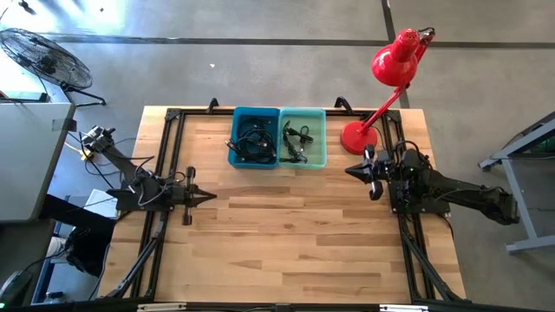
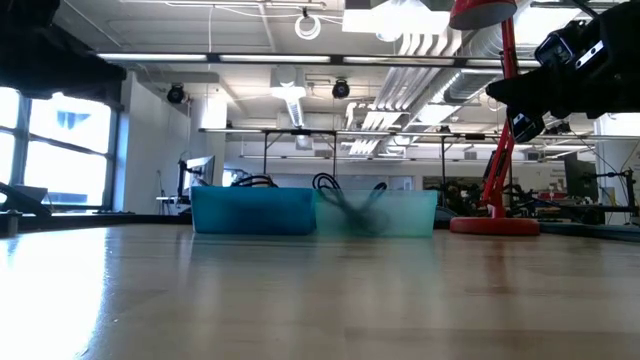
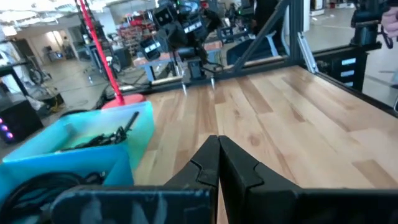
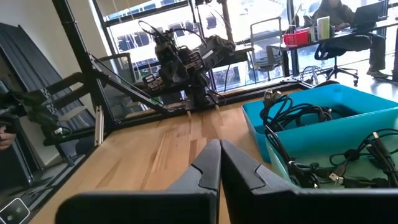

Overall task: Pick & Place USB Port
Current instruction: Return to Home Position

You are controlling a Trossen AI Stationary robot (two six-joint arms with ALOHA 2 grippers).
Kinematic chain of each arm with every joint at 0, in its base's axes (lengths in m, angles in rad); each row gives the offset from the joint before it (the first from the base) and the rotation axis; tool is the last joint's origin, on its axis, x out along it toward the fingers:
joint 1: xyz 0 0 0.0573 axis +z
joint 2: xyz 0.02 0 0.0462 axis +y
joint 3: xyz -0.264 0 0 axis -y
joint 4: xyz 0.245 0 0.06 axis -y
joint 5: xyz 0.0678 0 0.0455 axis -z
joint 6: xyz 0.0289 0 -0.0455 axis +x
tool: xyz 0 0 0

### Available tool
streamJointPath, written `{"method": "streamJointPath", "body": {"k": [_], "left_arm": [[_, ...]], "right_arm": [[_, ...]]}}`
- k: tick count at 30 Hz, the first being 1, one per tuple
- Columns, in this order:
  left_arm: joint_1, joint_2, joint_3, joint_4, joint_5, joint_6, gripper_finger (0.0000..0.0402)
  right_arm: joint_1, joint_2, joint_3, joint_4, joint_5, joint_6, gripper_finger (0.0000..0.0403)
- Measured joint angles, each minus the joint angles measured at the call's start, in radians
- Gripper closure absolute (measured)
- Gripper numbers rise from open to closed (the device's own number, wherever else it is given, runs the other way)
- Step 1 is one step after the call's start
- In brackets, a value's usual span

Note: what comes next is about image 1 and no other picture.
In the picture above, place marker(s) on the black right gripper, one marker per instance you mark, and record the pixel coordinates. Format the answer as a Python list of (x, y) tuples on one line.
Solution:
[(381, 171)]

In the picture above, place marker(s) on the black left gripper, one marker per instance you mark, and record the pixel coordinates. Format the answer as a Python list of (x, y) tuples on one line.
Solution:
[(184, 197)]

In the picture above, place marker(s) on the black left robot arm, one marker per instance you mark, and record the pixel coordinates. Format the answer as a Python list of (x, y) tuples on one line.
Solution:
[(143, 195)]

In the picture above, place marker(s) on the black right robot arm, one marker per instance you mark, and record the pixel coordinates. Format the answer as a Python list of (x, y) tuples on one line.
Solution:
[(455, 188)]

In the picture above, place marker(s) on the teal plastic bin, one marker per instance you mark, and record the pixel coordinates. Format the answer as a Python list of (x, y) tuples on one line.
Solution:
[(316, 138)]

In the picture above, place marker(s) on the blue plastic bin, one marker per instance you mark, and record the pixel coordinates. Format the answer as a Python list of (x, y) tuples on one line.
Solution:
[(256, 113)]

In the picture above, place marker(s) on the red desk lamp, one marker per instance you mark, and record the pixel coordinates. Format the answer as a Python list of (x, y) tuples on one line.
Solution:
[(392, 65)]

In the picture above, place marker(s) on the grey metal table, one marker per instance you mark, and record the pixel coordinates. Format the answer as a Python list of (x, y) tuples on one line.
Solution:
[(520, 190)]

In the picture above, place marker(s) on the grey side table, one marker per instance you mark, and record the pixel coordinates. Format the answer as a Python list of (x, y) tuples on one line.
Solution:
[(30, 160)]

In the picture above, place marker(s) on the black floor fan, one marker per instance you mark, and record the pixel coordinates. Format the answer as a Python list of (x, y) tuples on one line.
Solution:
[(43, 58)]

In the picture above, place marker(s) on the black aluminium table frame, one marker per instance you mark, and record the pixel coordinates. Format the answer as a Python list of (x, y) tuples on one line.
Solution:
[(173, 143)]

